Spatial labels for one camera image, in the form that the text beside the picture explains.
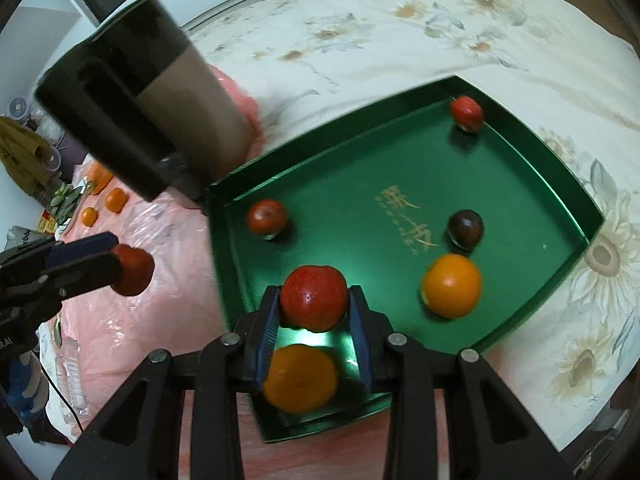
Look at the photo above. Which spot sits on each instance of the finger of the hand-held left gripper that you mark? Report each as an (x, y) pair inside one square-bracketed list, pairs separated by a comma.
[(85, 247), (90, 275)]

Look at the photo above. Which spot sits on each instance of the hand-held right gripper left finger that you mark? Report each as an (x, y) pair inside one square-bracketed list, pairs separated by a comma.
[(267, 340)]

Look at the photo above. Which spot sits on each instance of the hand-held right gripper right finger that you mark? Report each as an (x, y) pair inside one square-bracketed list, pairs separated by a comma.
[(361, 345)]

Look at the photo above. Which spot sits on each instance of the large orange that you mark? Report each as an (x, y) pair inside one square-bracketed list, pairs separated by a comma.
[(115, 199), (451, 285), (300, 379)]

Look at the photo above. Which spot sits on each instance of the large red apple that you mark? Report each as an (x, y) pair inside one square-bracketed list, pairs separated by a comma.
[(312, 302)]

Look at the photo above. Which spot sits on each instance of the green metal tray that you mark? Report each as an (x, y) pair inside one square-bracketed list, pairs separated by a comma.
[(380, 230)]

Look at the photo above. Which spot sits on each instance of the red tomato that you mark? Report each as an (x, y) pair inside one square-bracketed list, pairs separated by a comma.
[(267, 217)]

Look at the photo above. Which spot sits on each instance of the small orange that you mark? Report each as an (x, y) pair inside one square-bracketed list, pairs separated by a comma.
[(89, 216)]

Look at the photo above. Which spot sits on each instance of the red box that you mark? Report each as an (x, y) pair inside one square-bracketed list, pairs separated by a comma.
[(47, 222)]

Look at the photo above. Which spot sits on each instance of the bok choy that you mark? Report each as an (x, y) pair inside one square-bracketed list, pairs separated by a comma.
[(65, 199)]

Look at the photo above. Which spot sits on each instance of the orange rimmed white plate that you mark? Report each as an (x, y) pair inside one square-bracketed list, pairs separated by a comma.
[(102, 185)]

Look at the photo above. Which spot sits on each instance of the pink plastic sheet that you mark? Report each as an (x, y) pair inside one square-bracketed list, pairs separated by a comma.
[(165, 260)]

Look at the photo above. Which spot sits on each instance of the blue white cloth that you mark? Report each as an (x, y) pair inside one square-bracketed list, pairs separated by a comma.
[(20, 382)]

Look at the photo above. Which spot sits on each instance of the clear plastic bottle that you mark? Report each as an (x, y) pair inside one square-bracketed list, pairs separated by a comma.
[(72, 375)]

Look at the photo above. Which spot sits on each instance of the purple bin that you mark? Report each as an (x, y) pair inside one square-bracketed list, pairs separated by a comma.
[(70, 141)]

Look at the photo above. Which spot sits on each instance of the olive hanging coat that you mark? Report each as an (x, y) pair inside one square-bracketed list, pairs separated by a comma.
[(20, 152)]

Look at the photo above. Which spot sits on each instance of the floral cream bedsheet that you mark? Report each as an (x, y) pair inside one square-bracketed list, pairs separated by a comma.
[(400, 35)]

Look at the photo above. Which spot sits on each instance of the white bed frame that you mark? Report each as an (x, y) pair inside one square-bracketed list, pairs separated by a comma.
[(250, 2)]

